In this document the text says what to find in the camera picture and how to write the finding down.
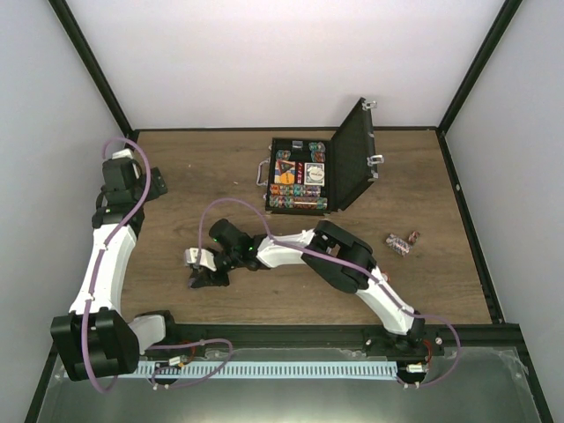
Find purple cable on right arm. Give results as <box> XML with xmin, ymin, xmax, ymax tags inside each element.
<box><xmin>200</xmin><ymin>197</ymin><xmax>462</xmax><ymax>389</ymax></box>

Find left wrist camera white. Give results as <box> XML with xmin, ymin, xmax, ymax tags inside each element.
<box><xmin>111</xmin><ymin>149</ymin><xmax>134</xmax><ymax>160</ymax></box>

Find light blue slotted cable duct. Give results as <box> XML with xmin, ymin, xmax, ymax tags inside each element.
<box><xmin>122</xmin><ymin>361</ymin><xmax>398</xmax><ymax>381</ymax></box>

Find chips in case back slot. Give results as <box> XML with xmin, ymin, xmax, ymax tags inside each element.
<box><xmin>308</xmin><ymin>142</ymin><xmax>326</xmax><ymax>163</ymax></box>

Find black front mounting rail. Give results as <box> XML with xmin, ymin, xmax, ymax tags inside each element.
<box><xmin>168</xmin><ymin>323</ymin><xmax>524</xmax><ymax>360</ymax></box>

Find black frame rail right side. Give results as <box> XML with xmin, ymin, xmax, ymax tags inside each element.
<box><xmin>435</xmin><ymin>130</ymin><xmax>506</xmax><ymax>324</ymax></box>

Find white dealer button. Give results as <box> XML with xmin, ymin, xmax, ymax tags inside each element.
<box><xmin>307</xmin><ymin>167</ymin><xmax>324</xmax><ymax>183</ymax></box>

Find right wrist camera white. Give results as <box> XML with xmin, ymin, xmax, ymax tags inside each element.
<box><xmin>183</xmin><ymin>248</ymin><xmax>217</xmax><ymax>271</ymax></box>

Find red dice in case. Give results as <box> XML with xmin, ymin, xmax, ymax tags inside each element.
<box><xmin>295</xmin><ymin>162</ymin><xmax>304</xmax><ymax>185</ymax></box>

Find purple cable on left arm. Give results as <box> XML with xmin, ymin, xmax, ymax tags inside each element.
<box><xmin>83</xmin><ymin>137</ymin><xmax>153</xmax><ymax>392</ymax></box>

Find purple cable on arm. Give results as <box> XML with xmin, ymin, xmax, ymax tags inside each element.
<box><xmin>200</xmin><ymin>197</ymin><xmax>462</xmax><ymax>389</ymax></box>
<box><xmin>83</xmin><ymin>137</ymin><xmax>153</xmax><ymax>392</ymax></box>

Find striped chip roll by arm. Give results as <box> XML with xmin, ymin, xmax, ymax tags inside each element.
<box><xmin>385</xmin><ymin>234</ymin><xmax>412</xmax><ymax>256</ymax></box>

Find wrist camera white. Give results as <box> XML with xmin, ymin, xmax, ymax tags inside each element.
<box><xmin>111</xmin><ymin>149</ymin><xmax>134</xmax><ymax>160</ymax></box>
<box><xmin>183</xmin><ymin>248</ymin><xmax>217</xmax><ymax>271</ymax></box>

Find metal sheet front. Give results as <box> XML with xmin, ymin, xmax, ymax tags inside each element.
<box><xmin>37</xmin><ymin>349</ymin><xmax>544</xmax><ymax>422</ymax></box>

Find black frame post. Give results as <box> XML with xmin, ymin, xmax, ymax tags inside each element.
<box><xmin>437</xmin><ymin>0</ymin><xmax>523</xmax><ymax>134</ymax></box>
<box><xmin>48</xmin><ymin>0</ymin><xmax>133</xmax><ymax>137</ymax></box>

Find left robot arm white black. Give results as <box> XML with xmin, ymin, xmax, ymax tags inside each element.
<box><xmin>50</xmin><ymin>148</ymin><xmax>180</xmax><ymax>382</ymax></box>

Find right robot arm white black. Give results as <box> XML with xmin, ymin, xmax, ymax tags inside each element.
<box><xmin>184</xmin><ymin>219</ymin><xmax>425</xmax><ymax>355</ymax></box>

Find chips row in case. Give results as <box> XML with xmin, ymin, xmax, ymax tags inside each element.
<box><xmin>269</xmin><ymin>184</ymin><xmax>322</xmax><ymax>197</ymax></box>
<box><xmin>269</xmin><ymin>196</ymin><xmax>328</xmax><ymax>210</ymax></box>

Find blue playing card deck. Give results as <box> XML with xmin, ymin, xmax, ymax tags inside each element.
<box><xmin>304</xmin><ymin>162</ymin><xmax>325</xmax><ymax>186</ymax></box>

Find small brown chip stack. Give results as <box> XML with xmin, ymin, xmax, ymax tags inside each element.
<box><xmin>408</xmin><ymin>231</ymin><xmax>420</xmax><ymax>244</ymax></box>

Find black frame post right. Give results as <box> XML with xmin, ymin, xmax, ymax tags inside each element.
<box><xmin>437</xmin><ymin>0</ymin><xmax>523</xmax><ymax>134</ymax></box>

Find black frame post left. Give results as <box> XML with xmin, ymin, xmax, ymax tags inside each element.
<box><xmin>48</xmin><ymin>0</ymin><xmax>133</xmax><ymax>137</ymax></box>

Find black poker set case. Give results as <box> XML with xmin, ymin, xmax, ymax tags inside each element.
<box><xmin>256</xmin><ymin>98</ymin><xmax>384</xmax><ymax>215</ymax></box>

